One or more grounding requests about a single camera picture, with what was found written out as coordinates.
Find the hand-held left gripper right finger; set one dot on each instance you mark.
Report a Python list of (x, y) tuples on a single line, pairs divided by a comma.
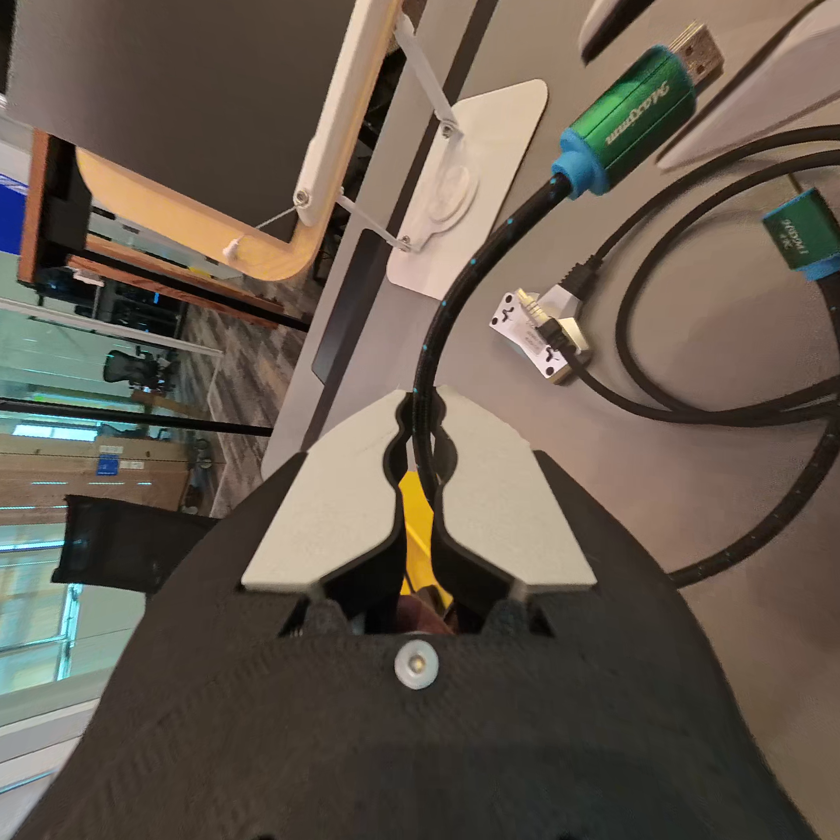
[(512, 518)]

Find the blue plastic crate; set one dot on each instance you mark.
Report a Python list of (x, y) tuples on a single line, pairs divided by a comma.
[(13, 210)]

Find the brown wooden desk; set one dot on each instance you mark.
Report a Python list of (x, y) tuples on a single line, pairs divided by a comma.
[(39, 197)]

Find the wooden board with dark panel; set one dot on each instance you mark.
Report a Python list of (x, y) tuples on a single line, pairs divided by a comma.
[(164, 98)]

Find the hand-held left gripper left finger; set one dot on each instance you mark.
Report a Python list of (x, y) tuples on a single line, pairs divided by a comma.
[(328, 518)]

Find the black mesh chair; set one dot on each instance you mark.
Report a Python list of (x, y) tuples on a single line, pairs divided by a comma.
[(131, 367)]

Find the yellow plastic piece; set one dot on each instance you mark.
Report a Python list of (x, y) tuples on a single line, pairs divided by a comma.
[(413, 512)]

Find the dark grey hdmi switch box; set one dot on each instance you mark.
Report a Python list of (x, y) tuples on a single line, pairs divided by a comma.
[(502, 320)]

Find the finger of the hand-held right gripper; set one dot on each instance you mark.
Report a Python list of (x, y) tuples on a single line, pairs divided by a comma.
[(610, 19), (774, 85)]

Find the tall cardboard boxes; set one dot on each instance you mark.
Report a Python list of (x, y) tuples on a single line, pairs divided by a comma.
[(65, 472)]

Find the black high-back office chair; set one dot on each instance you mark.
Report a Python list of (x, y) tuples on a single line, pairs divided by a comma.
[(118, 544)]

